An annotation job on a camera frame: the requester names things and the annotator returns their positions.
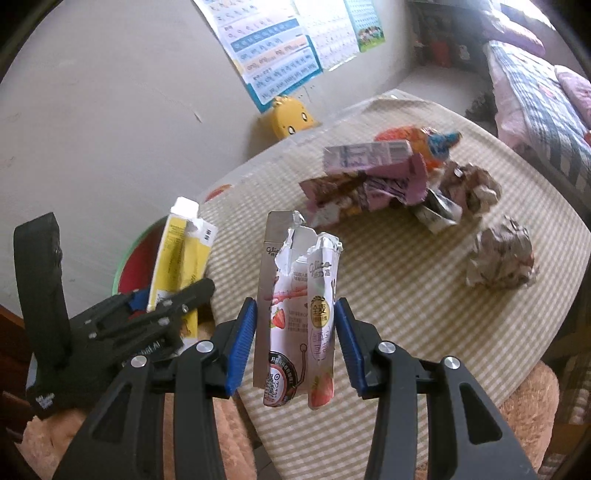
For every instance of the dark sneaker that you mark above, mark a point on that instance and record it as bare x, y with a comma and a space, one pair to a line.
480, 105

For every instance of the dark shelf desk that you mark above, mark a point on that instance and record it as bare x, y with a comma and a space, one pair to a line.
443, 23

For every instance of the pink bed skirt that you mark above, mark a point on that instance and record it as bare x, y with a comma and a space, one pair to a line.
510, 129

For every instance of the green red trash bin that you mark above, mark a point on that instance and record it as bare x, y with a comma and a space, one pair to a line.
134, 263

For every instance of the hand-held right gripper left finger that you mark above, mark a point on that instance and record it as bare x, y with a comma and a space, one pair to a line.
242, 344

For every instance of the pink folded pillow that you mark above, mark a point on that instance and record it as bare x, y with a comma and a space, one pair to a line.
512, 25

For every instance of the pink quilt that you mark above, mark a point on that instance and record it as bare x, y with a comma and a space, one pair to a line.
577, 92

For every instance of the paper ball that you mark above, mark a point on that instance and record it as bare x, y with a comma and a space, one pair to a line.
503, 254
475, 184

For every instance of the red container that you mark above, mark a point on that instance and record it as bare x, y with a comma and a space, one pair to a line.
441, 51

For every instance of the brown plush cushion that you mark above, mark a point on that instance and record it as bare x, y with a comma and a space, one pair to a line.
60, 443

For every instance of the white grid chart poster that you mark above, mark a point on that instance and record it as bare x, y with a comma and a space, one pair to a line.
328, 32

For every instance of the white strawberry pouch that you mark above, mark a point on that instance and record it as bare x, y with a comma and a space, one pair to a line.
318, 323

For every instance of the yellow duck toy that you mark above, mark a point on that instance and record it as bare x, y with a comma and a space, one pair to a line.
291, 117

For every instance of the bed with checked quilt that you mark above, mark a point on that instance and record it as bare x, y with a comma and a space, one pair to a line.
540, 97

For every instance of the pale pink printed wrapper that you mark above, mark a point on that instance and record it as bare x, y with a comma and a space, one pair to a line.
332, 198

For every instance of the green chart poster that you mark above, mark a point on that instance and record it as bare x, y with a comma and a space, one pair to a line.
367, 25

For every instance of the small white pink carton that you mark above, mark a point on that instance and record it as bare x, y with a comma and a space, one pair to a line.
364, 157

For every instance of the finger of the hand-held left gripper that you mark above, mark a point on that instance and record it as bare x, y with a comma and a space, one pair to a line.
194, 290
134, 303

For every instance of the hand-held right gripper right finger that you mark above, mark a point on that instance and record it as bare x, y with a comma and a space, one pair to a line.
348, 344

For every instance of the orange snack packet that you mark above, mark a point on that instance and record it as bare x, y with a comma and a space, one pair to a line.
415, 138

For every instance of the brown wooden cabinet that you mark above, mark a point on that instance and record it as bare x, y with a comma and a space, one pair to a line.
11, 369

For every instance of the silver crumpled wrapper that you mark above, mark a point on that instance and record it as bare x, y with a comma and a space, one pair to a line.
438, 214

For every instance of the blue letter chart poster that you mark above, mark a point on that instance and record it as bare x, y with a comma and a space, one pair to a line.
272, 50

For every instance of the yellow drink carton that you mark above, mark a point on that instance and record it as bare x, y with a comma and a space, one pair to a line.
173, 249

